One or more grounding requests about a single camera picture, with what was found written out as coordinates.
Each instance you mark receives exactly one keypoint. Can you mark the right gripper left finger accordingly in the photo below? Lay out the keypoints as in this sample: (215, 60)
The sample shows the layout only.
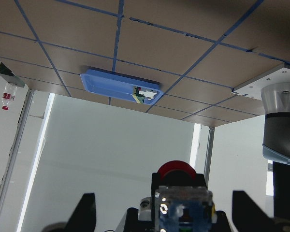
(83, 218)

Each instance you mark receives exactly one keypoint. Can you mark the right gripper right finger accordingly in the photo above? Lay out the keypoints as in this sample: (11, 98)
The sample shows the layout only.
(247, 216)

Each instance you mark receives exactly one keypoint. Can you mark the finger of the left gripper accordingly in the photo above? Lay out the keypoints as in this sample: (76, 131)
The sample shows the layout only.
(140, 219)
(222, 223)

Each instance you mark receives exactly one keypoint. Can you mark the red emergency stop button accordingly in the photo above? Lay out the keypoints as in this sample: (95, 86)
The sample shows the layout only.
(181, 199)

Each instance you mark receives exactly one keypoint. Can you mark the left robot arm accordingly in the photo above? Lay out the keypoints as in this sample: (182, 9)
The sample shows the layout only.
(276, 147)

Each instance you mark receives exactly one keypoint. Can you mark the green yellow terminal block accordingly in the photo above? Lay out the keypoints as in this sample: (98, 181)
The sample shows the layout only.
(139, 98)

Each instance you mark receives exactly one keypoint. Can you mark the blue plastic tray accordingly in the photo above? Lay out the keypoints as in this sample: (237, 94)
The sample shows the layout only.
(118, 86)

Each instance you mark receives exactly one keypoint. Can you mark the plastic water bottle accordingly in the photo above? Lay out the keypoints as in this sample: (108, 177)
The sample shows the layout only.
(8, 96)

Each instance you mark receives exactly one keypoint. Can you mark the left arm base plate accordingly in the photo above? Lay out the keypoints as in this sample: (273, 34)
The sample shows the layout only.
(252, 88)

